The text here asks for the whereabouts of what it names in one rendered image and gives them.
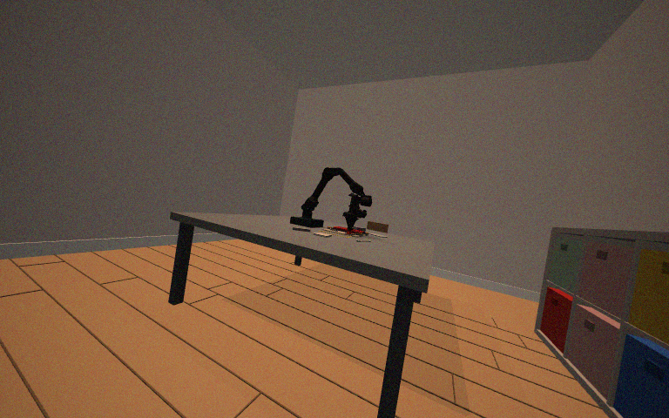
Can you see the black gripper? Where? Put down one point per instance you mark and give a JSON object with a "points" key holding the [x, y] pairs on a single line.
{"points": [[350, 216]]}

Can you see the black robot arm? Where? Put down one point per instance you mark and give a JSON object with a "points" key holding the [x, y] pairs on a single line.
{"points": [[328, 173]]}

